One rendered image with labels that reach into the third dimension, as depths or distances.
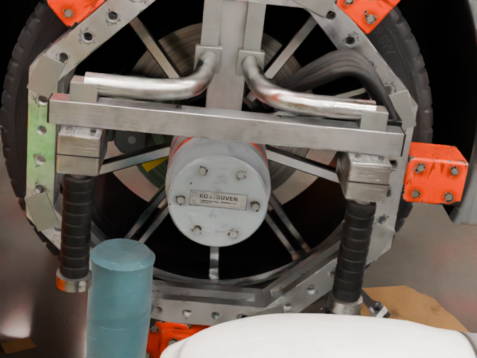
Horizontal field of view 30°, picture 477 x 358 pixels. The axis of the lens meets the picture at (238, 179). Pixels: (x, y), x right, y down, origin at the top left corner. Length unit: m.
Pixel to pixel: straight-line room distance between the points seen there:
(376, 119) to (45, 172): 0.49
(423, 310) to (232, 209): 1.67
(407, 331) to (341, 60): 0.62
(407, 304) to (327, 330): 2.22
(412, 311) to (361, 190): 1.69
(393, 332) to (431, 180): 0.78
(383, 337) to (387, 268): 2.44
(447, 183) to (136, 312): 0.48
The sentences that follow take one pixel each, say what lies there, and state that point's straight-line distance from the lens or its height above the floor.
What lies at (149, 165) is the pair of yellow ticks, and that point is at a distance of 1.49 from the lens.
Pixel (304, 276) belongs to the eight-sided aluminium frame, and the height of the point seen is 0.67.
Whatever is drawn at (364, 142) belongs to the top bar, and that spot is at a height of 0.96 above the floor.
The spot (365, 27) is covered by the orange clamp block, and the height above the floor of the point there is 1.06.
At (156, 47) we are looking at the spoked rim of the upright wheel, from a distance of 1.33.
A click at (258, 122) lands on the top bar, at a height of 0.98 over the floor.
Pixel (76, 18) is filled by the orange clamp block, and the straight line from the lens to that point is 1.23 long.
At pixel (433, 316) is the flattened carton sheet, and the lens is 2.73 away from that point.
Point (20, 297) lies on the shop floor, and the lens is 2.60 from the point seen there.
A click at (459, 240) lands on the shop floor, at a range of 3.30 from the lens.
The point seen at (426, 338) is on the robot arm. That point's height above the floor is 1.03.
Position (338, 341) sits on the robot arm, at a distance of 0.53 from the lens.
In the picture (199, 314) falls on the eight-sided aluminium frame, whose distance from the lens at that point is 1.38.
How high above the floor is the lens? 1.30
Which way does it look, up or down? 22 degrees down
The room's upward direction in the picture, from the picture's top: 7 degrees clockwise
